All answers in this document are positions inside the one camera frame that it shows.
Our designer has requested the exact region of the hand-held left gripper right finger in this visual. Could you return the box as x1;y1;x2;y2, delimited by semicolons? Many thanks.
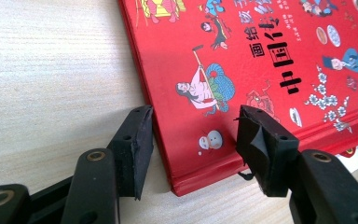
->
233;105;300;198

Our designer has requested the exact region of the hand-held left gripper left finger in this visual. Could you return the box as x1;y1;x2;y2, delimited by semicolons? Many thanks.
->
106;105;155;201

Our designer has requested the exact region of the red illustrated picture book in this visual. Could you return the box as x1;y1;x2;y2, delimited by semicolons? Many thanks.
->
117;0;358;198

